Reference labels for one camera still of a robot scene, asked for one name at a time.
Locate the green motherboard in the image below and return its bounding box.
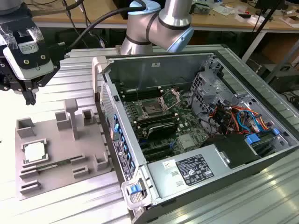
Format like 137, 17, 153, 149
119, 84, 211, 164

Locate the blue disk carrier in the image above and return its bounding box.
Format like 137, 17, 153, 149
244, 133, 262, 146

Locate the coloured power wire bundle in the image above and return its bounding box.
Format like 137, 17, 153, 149
208, 104, 274, 140

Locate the silver CPU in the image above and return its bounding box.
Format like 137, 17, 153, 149
24, 142, 47, 161

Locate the black graphics card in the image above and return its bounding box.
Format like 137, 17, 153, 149
146, 122, 178, 142

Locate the grey parts rack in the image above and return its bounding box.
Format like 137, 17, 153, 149
14, 98, 113, 202

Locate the thick black cable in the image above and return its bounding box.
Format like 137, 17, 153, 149
46, 0, 149, 62

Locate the metal socket cover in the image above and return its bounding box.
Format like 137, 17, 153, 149
158, 87, 182, 112

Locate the white tray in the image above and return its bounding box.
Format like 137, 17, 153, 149
235, 13, 259, 24

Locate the black expansion slot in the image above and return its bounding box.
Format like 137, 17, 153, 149
141, 144, 172, 155
142, 151, 175, 163

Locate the wooden desk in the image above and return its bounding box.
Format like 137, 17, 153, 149
30, 0, 299, 33

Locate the silver power supply unit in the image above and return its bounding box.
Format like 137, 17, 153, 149
146, 143, 234, 199

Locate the open PC case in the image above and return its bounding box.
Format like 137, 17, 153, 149
92, 51, 299, 224

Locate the grey metal device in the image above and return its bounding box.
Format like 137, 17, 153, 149
194, 2, 212, 14

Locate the silver chipset heatsink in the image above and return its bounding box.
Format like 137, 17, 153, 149
178, 134, 199, 150

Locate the black plastic cover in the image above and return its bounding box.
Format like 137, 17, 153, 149
201, 134, 262, 170

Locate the silver drive cage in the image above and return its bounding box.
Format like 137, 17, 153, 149
190, 71, 234, 117

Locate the blue data wire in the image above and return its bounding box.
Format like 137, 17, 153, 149
236, 109, 260, 134

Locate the cardboard piece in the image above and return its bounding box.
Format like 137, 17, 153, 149
279, 15, 299, 28

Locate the blue case latch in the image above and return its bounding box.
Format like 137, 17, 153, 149
128, 184, 143, 194

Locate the CPU socket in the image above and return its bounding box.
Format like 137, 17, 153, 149
139, 99, 165, 117

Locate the green RAM stick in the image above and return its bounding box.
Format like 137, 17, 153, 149
37, 159, 73, 172

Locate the black RAM slot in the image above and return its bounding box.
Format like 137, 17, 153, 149
133, 112, 176, 122
121, 87, 161, 97
135, 117, 178, 126
137, 119, 180, 129
122, 90, 163, 99
134, 115, 178, 124
120, 84, 160, 94
123, 92, 164, 102

